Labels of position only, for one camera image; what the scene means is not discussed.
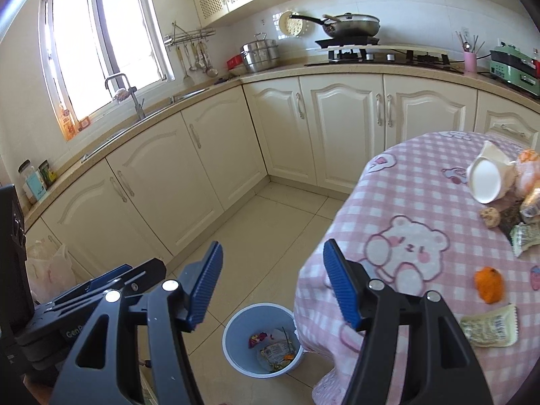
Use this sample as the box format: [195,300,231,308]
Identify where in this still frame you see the beige stone countertop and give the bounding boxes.
[23,53,540,228]

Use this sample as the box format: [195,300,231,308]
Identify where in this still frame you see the steel frying pan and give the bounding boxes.
[289,12,381,38]

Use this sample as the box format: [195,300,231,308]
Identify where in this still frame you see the steel spatula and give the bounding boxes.
[179,44,192,86]

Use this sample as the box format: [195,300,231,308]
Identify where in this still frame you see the pale yellow printed packet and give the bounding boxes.
[459,304,519,348]

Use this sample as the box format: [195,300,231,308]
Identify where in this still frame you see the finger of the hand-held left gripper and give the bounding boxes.
[86,264,135,292]
[40,259,166,306]

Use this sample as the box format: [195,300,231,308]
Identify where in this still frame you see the green packet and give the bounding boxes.
[38,160,58,189]

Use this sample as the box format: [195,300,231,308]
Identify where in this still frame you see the white paper container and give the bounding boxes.
[466,140,517,203]

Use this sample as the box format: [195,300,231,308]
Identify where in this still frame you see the clear printed wrapper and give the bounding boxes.
[259,343,297,366]

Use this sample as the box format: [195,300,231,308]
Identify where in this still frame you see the steel wall utensil rack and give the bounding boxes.
[164,21,217,47]

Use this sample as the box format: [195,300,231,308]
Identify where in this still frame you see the pale yellow colander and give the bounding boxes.
[279,10,311,36]

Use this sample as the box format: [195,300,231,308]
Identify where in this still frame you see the green countertop appliance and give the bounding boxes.
[489,43,540,92]

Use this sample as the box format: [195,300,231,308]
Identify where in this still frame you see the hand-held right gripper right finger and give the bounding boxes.
[323,238,494,405]

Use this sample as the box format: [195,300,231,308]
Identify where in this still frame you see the cream cabinet drawer front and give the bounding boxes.
[475,90,540,149]

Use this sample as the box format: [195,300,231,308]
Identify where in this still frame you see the green white wrapper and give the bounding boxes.
[510,223,540,258]

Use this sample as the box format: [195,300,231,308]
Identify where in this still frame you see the blue plastic waste bin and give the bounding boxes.
[222,302,304,376]

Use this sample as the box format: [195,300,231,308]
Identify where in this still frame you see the steel sink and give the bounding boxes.
[169,88,212,104]

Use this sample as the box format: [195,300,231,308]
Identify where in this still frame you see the steel kitchen faucet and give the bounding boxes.
[105,74,146,121]

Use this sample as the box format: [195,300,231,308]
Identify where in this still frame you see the pink checked bear tablecloth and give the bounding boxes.
[294,131,540,405]

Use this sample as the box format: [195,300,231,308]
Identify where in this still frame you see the white framed window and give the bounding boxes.
[40,0,176,142]

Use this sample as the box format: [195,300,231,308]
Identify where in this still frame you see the orange packet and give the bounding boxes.
[59,107,77,140]

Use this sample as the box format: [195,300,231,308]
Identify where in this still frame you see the orange peel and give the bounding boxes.
[475,267,505,304]

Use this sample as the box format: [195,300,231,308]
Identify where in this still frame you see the steel ladle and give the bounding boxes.
[204,42,220,78]

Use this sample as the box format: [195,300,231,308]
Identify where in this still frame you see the black gas stove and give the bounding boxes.
[304,37,460,74]

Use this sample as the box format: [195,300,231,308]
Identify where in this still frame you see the pale blue box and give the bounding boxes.
[25,175,48,203]

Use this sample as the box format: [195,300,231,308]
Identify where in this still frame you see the gold foil wrapper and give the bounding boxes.
[520,188,540,224]

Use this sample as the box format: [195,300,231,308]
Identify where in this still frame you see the steel steamer pot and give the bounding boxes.
[240,33,281,73]

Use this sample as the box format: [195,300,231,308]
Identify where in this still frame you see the orange white plastic bag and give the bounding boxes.
[515,148,540,197]

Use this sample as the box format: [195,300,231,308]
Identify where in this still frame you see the clear jar white lid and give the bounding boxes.
[18,159,38,203]

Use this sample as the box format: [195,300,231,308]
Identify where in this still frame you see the brown crumbly food lump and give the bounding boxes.
[481,207,501,229]

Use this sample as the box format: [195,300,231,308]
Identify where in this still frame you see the dark crumpled wrapper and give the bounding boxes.
[498,200,526,245]

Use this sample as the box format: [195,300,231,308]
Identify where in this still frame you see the cutlery bundle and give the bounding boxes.
[455,29,487,56]

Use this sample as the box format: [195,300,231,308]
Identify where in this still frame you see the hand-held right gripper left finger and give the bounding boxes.
[51,241,223,405]

